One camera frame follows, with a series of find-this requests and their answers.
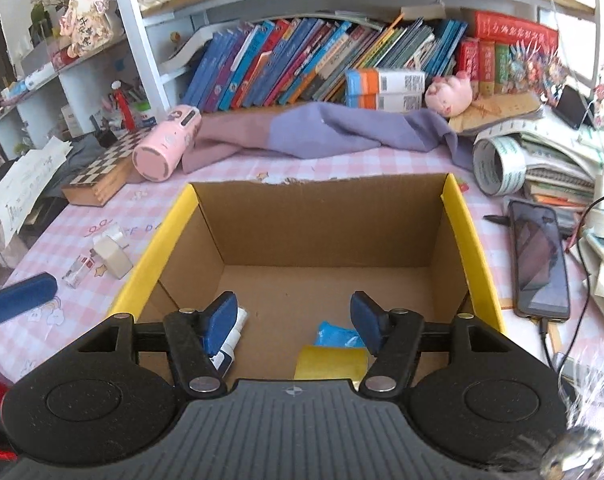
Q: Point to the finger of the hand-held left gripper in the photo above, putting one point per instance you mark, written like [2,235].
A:
[19,297]

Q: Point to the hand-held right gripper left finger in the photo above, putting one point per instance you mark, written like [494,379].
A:
[222,321]

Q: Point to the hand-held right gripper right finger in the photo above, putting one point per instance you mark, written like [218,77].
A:
[367,321]

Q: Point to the white bottle blue label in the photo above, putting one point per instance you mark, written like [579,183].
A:
[239,325]

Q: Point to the blue plastic packet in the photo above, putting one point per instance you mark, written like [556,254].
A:
[337,335]

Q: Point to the gold tape roll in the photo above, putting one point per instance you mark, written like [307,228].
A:
[332,362]

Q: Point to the small clear red item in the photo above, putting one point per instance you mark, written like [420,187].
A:
[79,271]

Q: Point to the yellow cardboard box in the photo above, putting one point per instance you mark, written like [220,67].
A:
[322,230]

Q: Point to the small white carton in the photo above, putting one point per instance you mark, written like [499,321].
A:
[114,260]

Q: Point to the pink checked desktop tablecloth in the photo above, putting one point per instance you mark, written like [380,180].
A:
[47,250]

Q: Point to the printed paper sheets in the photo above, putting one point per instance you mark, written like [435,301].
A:
[22,185]

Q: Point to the wooden chess box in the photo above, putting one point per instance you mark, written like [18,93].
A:
[107,170]

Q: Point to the dark grey cloth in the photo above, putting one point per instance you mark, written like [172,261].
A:
[82,152]

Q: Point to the pink cylindrical cup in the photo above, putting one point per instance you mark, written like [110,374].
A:
[164,147]

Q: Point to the black smartphone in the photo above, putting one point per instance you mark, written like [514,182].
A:
[539,260]

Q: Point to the white box red label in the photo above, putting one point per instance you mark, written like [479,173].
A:
[71,120]

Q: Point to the pink purple cloth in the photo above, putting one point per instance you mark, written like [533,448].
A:
[307,132]

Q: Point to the white green tape roll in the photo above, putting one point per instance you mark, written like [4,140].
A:
[497,165]

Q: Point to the red white bottle figurine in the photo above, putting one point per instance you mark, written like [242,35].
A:
[123,107]

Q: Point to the white jar green lid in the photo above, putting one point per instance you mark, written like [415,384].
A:
[144,116]

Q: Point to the orange blue white box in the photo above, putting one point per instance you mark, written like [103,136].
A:
[384,102]
[384,81]

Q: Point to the white fluffy fur trim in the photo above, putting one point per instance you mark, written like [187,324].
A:
[592,385]

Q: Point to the pink pig plush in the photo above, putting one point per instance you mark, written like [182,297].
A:
[449,95]

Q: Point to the brown paper envelope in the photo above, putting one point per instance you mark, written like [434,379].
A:
[497,112]

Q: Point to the silver metal bell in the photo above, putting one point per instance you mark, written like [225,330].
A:
[574,455]

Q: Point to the stack of notebooks and papers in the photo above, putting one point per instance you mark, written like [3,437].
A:
[557,160]

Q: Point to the row of colourful books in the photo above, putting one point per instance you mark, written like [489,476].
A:
[292,65]

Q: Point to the red and green upright books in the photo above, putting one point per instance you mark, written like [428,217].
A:
[482,67]

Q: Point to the pink plush doll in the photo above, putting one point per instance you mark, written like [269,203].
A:
[87,22]

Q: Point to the white shelf unit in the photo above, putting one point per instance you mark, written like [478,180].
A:
[134,25]

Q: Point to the colourful paper flower bundle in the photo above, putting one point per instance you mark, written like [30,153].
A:
[532,70]

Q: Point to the thick red book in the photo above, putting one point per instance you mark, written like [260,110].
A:
[517,30]

